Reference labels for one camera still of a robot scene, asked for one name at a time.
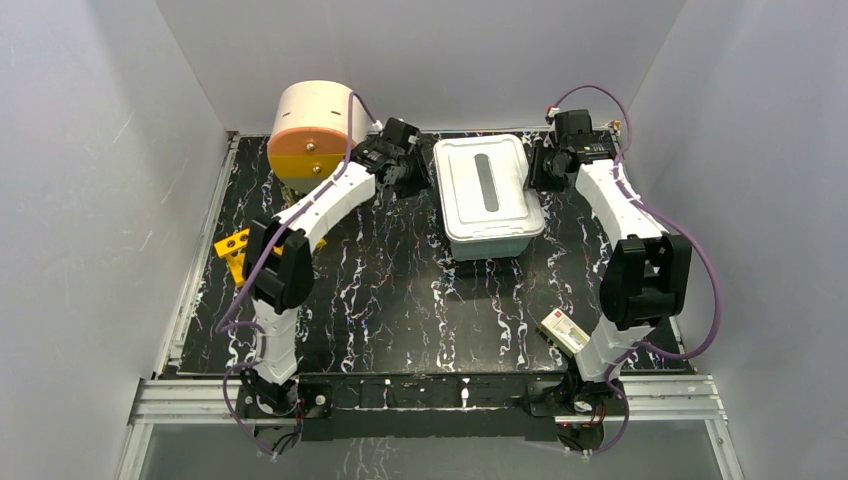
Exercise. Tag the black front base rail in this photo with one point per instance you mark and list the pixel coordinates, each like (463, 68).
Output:
(545, 406)

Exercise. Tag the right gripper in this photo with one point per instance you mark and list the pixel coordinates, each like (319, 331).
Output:
(534, 177)

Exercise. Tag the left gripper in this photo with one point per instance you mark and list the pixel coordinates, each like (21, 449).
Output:
(411, 172)

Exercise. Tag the teal plastic bin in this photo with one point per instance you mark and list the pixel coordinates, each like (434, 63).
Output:
(509, 246)

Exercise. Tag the white bin lid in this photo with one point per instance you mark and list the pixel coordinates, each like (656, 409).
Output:
(481, 181)

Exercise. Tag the white red box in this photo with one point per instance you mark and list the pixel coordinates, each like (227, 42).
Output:
(565, 334)

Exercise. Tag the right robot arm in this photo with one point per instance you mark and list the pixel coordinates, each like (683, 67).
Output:
(646, 276)

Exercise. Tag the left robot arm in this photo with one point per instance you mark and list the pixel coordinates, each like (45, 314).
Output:
(271, 381)

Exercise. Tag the yellow test tube rack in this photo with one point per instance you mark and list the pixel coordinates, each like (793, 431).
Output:
(232, 255)

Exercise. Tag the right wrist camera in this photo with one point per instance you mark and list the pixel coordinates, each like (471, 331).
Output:
(552, 114)

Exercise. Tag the cream orange cylindrical container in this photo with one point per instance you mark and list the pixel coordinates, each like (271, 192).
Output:
(313, 122)

